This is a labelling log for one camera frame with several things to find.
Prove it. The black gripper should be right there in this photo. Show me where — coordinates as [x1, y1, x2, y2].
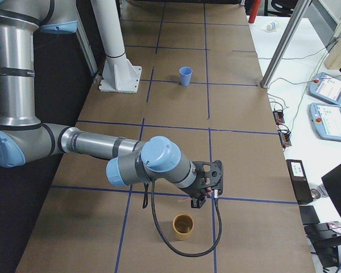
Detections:
[181, 182, 210, 208]

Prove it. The pink chopstick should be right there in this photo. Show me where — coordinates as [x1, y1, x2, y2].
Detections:
[177, 191, 213, 202]

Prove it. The blue ribbed cup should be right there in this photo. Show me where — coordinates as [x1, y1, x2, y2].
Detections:
[179, 67, 193, 86]

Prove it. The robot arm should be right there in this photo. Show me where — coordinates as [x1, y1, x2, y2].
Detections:
[0, 1, 206, 211]

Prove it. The wooden cup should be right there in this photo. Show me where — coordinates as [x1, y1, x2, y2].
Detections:
[172, 213, 194, 241]

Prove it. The black box with white label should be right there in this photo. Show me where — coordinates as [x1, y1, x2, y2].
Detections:
[286, 159, 313, 205]

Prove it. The left black connector block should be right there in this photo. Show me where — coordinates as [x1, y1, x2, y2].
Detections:
[278, 129, 292, 148]

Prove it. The black connector block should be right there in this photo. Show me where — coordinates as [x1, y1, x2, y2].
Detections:
[272, 110, 285, 125]
[278, 129, 292, 148]

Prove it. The black flat device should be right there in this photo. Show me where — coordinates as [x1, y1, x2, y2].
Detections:
[299, 205, 320, 225]

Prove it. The right black connector block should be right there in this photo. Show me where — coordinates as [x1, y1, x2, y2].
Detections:
[272, 110, 285, 125]

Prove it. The brown paper table cover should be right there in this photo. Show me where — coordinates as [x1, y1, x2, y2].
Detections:
[17, 1, 314, 272]

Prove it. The near teach pendant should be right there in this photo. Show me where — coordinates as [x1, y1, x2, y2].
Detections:
[309, 103, 341, 142]

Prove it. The teach pendant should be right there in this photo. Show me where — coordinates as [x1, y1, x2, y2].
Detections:
[309, 103, 341, 142]
[309, 72, 341, 105]

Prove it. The far teach pendant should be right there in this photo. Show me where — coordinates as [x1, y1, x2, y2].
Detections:
[309, 72, 341, 105]

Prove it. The white bottle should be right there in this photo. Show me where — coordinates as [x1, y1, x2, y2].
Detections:
[266, 21, 278, 31]

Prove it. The red cylinder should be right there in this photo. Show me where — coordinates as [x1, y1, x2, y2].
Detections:
[248, 0, 261, 24]

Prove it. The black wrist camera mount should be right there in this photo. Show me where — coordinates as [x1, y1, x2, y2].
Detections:
[192, 160, 223, 196]

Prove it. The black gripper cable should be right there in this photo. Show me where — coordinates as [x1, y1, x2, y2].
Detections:
[142, 180, 222, 256]

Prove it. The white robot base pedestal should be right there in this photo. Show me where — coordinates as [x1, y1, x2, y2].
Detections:
[91, 0, 142, 93]

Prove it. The aluminium frame post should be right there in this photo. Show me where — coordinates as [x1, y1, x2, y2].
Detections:
[260, 0, 311, 89]

